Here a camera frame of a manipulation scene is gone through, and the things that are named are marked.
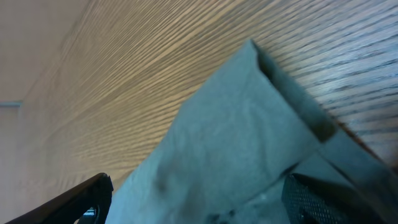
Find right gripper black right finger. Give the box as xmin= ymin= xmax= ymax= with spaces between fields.
xmin=281 ymin=173 xmax=384 ymax=224

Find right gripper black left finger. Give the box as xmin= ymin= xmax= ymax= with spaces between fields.
xmin=7 ymin=172 xmax=113 ymax=224

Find grey shorts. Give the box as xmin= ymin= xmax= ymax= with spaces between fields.
xmin=106 ymin=40 xmax=397 ymax=223

